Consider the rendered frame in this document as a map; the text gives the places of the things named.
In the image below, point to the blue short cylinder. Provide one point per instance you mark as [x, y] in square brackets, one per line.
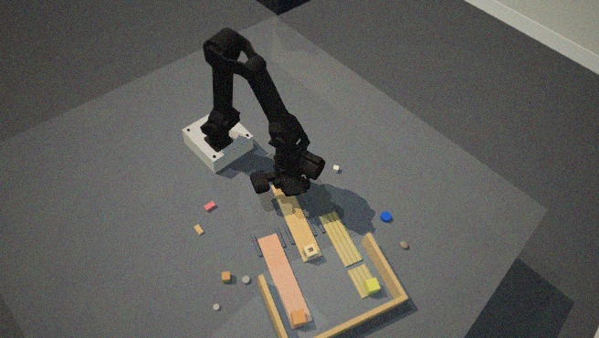
[385, 216]

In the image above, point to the small pink block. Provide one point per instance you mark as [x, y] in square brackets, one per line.
[209, 206]

